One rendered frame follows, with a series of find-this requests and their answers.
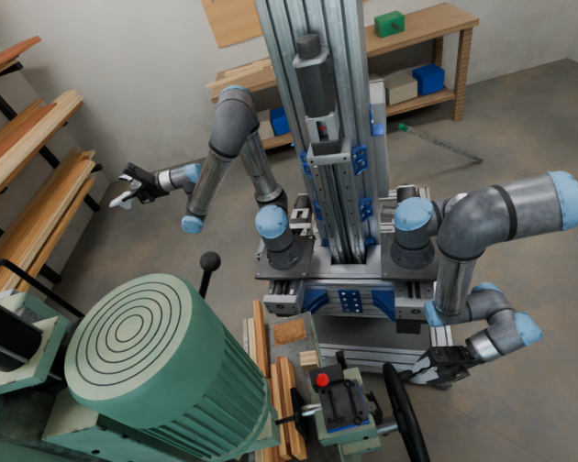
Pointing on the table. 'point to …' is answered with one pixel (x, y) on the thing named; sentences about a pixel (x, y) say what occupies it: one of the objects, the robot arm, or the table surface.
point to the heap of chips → (289, 332)
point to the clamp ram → (302, 412)
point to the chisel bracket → (270, 434)
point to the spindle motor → (168, 368)
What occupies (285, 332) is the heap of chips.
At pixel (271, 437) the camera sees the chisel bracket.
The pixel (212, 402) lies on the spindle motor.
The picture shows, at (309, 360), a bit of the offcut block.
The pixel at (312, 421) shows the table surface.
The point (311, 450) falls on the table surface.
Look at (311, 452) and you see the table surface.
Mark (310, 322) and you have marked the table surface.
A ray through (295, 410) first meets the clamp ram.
